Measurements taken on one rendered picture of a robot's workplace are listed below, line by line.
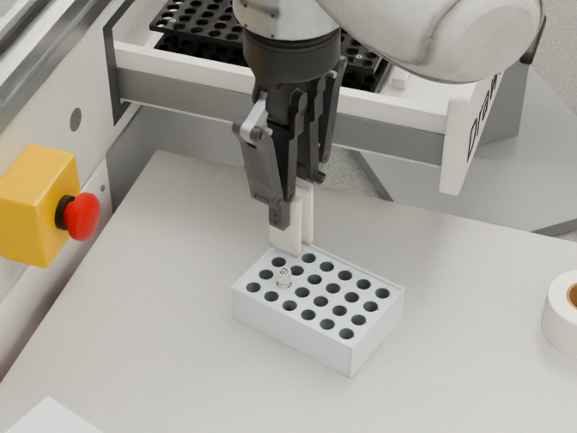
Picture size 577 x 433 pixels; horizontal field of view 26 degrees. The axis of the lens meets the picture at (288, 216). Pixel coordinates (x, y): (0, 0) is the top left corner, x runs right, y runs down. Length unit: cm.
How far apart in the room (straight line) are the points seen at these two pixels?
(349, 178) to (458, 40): 171
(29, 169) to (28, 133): 4
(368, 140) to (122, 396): 32
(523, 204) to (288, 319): 133
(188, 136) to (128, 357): 41
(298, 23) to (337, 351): 29
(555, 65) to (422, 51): 205
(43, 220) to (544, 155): 157
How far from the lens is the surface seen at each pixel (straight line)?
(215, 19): 121
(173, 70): 118
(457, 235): 118
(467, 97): 107
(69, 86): 111
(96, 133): 119
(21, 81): 104
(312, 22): 91
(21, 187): 102
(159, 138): 134
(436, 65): 73
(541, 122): 254
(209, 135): 149
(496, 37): 72
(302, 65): 94
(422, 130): 112
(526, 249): 118
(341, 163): 245
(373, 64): 115
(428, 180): 236
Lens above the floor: 156
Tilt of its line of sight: 42 degrees down
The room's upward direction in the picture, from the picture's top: straight up
